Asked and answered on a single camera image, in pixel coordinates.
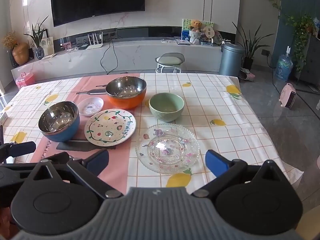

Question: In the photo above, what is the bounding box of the white fruit pattern plate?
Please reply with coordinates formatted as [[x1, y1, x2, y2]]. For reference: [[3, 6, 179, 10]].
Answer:
[[84, 109, 137, 147]]

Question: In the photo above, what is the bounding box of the blue steel bowl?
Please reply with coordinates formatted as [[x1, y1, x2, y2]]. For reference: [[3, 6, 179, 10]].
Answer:
[[38, 101, 80, 142]]

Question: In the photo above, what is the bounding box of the clear glass patterned plate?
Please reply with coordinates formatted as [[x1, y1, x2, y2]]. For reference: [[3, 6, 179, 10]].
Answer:
[[136, 123, 200, 174]]

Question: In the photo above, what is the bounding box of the small white saucer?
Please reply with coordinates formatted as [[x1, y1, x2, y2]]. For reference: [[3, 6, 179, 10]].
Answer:
[[77, 97, 104, 116]]

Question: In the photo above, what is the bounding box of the orange steel bowl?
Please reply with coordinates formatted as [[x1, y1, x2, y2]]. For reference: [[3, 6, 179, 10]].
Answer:
[[105, 76, 147, 109]]

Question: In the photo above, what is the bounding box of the green ceramic bowl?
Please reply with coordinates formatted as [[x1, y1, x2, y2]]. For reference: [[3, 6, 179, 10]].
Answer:
[[149, 93, 185, 122]]

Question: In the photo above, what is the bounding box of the lemon checked tablecloth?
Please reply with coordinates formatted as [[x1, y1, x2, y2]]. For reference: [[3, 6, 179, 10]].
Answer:
[[3, 73, 303, 193]]

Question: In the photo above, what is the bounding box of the pink storage box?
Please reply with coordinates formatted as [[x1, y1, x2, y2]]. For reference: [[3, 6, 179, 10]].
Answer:
[[15, 72, 35, 89]]

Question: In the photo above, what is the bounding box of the pink space heater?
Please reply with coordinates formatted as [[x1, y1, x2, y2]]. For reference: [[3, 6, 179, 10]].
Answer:
[[279, 83, 297, 109]]

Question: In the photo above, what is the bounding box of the grey trash bin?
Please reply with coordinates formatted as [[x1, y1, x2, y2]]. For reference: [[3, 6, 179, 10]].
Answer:
[[219, 43, 245, 77]]

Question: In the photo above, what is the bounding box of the white marble tv console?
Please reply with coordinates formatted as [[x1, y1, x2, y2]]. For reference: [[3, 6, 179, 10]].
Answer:
[[11, 40, 222, 81]]

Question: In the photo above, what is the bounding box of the blue water jug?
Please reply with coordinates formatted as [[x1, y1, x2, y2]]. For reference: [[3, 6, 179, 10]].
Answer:
[[274, 46, 293, 82]]

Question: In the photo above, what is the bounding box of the white round stool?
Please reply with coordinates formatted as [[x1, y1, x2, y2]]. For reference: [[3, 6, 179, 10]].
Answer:
[[155, 53, 185, 73]]

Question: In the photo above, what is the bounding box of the white wifi router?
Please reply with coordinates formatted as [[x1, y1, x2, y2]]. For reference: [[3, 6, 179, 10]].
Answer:
[[86, 33, 103, 50]]

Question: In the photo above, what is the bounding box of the brown round vase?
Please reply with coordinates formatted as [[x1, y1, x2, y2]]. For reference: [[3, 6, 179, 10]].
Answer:
[[12, 42, 29, 65]]

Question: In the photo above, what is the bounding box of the tall floor plant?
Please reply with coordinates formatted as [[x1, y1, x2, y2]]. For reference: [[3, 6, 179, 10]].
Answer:
[[233, 22, 274, 70]]

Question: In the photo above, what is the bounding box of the potted plant blue vase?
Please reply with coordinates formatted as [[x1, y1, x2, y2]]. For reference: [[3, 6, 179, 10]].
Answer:
[[24, 16, 48, 60]]

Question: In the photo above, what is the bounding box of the teddy bear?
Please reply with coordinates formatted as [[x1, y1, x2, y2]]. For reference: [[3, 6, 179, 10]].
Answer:
[[189, 20, 202, 32]]

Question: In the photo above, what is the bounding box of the hanging green vine plant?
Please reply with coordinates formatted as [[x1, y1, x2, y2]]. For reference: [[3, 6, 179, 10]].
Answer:
[[282, 14, 316, 73]]

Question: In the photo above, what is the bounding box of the black power cable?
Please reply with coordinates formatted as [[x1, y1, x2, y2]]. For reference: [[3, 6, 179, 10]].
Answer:
[[100, 41, 119, 75]]

